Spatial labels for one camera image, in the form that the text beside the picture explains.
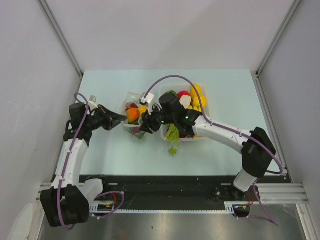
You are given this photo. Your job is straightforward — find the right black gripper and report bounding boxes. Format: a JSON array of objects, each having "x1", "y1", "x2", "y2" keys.
[{"x1": 139, "y1": 103, "x2": 176, "y2": 135}]

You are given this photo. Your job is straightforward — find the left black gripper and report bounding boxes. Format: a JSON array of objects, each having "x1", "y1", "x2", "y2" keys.
[{"x1": 85, "y1": 104, "x2": 127, "y2": 132}]

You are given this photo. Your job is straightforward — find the green toy lettuce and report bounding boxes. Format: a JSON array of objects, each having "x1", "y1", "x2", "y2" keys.
[{"x1": 123, "y1": 124, "x2": 146, "y2": 141}]

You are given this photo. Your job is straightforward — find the yellow toy pear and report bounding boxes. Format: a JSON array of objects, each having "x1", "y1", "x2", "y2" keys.
[{"x1": 138, "y1": 105, "x2": 148, "y2": 115}]

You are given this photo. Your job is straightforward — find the clear zip top bag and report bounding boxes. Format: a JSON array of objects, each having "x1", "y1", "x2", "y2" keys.
[{"x1": 119, "y1": 92, "x2": 147, "y2": 141}]

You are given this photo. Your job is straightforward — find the green orange toy mango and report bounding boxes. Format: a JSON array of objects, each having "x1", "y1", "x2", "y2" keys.
[{"x1": 126, "y1": 107, "x2": 140, "y2": 124}]

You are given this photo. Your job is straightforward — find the dark red toy apple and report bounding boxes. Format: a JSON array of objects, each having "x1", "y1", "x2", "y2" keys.
[{"x1": 131, "y1": 126, "x2": 141, "y2": 136}]

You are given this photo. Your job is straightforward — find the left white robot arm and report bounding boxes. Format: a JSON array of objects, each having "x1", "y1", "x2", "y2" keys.
[{"x1": 40, "y1": 102, "x2": 127, "y2": 228}]

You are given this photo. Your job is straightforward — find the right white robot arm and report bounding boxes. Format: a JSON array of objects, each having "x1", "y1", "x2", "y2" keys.
[{"x1": 139, "y1": 92, "x2": 276, "y2": 201}]

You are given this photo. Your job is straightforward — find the green toy herb sprig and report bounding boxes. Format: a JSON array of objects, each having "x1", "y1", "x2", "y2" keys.
[{"x1": 164, "y1": 124, "x2": 180, "y2": 156}]

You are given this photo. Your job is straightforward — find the green toy pepper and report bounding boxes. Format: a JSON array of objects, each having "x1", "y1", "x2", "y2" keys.
[{"x1": 165, "y1": 90, "x2": 178, "y2": 97}]

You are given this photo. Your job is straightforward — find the white toy radish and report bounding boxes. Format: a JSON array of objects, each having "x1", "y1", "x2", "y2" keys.
[{"x1": 179, "y1": 95, "x2": 192, "y2": 109}]

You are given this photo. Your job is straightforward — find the pink toy peach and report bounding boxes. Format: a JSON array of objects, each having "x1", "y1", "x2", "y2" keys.
[{"x1": 177, "y1": 90, "x2": 190, "y2": 99}]

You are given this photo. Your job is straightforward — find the white plastic basket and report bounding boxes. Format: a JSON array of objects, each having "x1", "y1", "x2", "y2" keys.
[{"x1": 159, "y1": 84, "x2": 215, "y2": 143}]

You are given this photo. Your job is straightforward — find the yellow toy banana bunch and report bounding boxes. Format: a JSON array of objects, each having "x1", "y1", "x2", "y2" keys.
[{"x1": 188, "y1": 105, "x2": 202, "y2": 112}]

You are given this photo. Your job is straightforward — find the yellow toy lemon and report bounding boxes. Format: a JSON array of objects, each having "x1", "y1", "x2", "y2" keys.
[{"x1": 189, "y1": 84, "x2": 207, "y2": 108}]

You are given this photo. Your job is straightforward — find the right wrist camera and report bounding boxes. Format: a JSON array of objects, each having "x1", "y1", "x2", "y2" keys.
[{"x1": 139, "y1": 92, "x2": 155, "y2": 112}]

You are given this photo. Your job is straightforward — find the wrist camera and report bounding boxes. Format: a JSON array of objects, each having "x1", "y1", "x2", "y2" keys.
[
  {"x1": 88, "y1": 95, "x2": 98, "y2": 111},
  {"x1": 139, "y1": 92, "x2": 155, "y2": 112}
]

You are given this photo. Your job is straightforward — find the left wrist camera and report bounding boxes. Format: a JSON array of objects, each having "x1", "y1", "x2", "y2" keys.
[{"x1": 88, "y1": 95, "x2": 98, "y2": 111}]

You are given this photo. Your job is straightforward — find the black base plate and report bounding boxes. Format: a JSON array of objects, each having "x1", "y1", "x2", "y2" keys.
[{"x1": 79, "y1": 174, "x2": 261, "y2": 211}]

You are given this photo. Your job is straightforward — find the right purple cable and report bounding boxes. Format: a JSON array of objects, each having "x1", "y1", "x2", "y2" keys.
[{"x1": 146, "y1": 74, "x2": 285, "y2": 227}]

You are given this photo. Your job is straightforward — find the aluminium frame rail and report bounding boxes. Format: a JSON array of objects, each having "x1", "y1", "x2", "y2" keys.
[{"x1": 38, "y1": 182, "x2": 308, "y2": 218}]

